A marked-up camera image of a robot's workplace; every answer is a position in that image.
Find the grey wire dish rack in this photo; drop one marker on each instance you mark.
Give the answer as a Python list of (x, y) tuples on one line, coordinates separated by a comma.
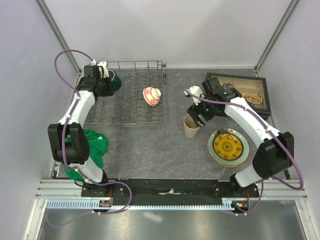
[(127, 107)]

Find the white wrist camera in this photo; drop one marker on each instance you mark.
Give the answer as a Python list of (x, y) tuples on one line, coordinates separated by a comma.
[(102, 67), (195, 92)]

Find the slotted cable duct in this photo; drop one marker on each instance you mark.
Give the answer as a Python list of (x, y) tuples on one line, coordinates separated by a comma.
[(90, 204)]

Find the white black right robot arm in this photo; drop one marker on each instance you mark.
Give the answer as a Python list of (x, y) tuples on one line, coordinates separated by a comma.
[(275, 150)]

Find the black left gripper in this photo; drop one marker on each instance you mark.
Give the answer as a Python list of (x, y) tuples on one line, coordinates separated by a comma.
[(110, 91)]

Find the black glass-lid display box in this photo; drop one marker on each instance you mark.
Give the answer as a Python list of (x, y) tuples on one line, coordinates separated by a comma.
[(253, 89)]

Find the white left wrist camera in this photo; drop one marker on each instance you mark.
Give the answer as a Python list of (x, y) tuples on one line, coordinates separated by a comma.
[(102, 67)]

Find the yellow patterned plate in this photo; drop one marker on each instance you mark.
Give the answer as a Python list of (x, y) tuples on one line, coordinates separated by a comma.
[(227, 146)]

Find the green cloth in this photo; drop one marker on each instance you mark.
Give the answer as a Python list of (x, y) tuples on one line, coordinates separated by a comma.
[(98, 144)]

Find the green flower plate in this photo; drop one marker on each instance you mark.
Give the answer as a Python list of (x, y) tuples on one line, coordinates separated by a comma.
[(246, 148)]

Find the beige cup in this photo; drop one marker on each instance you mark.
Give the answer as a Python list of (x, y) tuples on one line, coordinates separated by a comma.
[(190, 128)]

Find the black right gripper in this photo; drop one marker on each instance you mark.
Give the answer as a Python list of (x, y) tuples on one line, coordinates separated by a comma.
[(194, 111)]

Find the white orange patterned bowl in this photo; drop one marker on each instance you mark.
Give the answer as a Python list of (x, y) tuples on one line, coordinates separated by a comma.
[(152, 95)]

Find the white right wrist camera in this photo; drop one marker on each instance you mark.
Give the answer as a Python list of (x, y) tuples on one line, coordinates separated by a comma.
[(195, 92)]

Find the dark teal mug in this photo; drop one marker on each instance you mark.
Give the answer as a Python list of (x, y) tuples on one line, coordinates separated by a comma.
[(116, 82)]

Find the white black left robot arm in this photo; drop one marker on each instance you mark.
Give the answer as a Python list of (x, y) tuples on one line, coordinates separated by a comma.
[(75, 155)]

